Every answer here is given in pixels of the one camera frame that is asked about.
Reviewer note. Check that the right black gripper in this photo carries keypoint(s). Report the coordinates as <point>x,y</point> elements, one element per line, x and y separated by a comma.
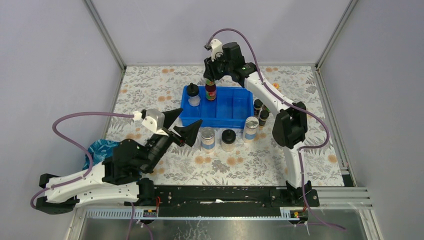
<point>210,72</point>

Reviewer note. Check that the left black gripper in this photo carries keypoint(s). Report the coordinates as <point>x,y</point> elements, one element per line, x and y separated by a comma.
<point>188,134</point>

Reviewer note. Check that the green label sauce bottle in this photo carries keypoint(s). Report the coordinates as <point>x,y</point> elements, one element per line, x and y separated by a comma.
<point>210,90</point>

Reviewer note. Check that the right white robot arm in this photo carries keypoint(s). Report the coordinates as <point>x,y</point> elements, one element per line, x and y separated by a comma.
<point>290,118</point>

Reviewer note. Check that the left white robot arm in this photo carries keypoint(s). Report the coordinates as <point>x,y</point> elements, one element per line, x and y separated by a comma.
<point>122,177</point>

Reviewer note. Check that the left silver lid spice tin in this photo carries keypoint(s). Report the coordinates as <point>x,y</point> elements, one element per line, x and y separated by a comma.
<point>208,139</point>

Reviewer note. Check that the silver lid spice tin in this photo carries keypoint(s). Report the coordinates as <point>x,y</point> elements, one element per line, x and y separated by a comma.
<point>208,139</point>
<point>250,129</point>

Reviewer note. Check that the blue plastic divided bin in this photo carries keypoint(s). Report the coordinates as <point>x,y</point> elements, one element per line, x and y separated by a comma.
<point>230,109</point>

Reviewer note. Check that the rear small dark spice bottle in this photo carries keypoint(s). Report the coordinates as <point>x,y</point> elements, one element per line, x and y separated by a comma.
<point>257,106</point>

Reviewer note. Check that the small dark spice bottle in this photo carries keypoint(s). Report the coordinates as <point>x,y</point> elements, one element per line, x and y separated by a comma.
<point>257,106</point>
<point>263,116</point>

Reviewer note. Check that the floral table mat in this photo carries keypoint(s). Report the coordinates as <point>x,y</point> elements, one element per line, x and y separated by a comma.
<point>259,163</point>

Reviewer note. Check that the right silver lid spice tin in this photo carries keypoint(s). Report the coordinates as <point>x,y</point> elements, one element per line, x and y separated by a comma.
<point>250,129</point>

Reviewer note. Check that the front small dark spice bottle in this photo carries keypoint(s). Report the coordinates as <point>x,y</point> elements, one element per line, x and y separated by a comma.
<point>263,116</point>

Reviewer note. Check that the blue patterned cloth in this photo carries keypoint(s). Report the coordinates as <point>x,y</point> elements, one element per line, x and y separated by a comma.
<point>101,150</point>

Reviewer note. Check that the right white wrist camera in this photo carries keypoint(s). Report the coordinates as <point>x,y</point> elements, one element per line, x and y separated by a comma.
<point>216,48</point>

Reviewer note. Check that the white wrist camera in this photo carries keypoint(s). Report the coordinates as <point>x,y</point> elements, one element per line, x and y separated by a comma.
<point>216,48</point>
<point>152,119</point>

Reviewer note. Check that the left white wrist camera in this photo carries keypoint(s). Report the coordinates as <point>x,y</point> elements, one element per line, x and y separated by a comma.
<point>152,119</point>

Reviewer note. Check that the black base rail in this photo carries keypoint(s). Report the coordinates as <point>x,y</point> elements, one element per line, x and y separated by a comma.
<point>178,201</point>

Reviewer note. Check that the slotted cable duct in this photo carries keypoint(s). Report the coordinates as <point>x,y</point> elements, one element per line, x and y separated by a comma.
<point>148,214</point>

